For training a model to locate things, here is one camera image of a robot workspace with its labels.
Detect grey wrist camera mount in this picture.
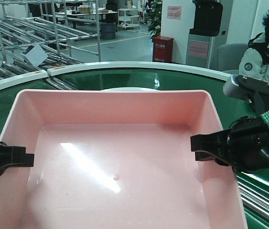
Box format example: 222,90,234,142
223,74,269,115

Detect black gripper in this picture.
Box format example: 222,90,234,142
190,116,269,173

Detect white rolling cart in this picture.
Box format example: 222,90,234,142
118,8,140,29

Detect green potted plant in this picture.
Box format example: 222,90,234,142
145,0,162,38

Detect red fire extinguisher box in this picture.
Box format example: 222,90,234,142
152,36,173,63

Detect white inner conveyor ring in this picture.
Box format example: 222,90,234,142
100,87,160,92

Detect metal roller rack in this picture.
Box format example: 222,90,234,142
0,0,99,80

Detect pink wall notice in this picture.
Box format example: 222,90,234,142
167,6,182,20

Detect white control box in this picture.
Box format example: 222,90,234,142
21,44,48,67

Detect white outer rail left segment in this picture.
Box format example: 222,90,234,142
0,70,48,91

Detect white outer conveyor rail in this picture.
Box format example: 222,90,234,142
47,61,232,82

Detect grey floor kiosk machine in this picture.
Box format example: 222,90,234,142
186,0,223,68

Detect pink plastic bin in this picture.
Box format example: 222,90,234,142
0,90,247,229

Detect grey chair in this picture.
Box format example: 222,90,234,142
216,43,248,74

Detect black waste bin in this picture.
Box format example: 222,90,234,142
100,22,116,40

